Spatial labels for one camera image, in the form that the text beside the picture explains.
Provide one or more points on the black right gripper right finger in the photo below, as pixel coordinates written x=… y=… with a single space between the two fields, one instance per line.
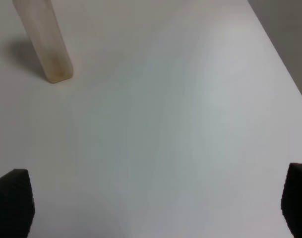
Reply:
x=291 y=202

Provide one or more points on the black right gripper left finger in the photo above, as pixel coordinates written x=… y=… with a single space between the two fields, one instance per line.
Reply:
x=17 y=207

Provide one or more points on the clear plastic drink bottle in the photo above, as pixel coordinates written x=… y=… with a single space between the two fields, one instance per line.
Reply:
x=40 y=23

